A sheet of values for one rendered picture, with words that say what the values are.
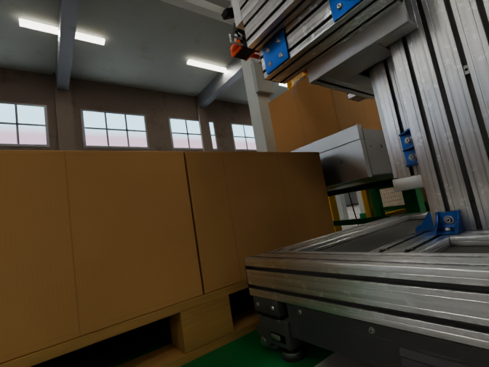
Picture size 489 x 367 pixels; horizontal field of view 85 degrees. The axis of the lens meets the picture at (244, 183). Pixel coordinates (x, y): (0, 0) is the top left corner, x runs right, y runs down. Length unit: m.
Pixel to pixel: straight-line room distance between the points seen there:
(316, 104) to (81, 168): 1.03
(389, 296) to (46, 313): 0.63
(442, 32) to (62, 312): 0.98
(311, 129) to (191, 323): 0.99
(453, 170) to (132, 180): 0.73
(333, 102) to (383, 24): 0.60
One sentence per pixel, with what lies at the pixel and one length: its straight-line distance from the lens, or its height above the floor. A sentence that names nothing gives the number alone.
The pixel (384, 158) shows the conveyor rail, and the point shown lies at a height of 0.47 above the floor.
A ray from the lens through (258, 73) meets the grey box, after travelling 2.77.
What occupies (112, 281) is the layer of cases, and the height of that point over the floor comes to 0.24.
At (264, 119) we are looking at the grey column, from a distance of 2.63.
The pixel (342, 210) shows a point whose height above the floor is 0.15.
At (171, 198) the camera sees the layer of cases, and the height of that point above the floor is 0.41.
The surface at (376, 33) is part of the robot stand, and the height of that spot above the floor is 0.70.
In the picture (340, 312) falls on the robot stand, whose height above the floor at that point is 0.14.
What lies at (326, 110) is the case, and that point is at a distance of 1.33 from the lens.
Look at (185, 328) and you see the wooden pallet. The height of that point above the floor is 0.08.
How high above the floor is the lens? 0.33
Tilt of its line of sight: 7 degrees up
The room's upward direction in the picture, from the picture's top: 9 degrees counter-clockwise
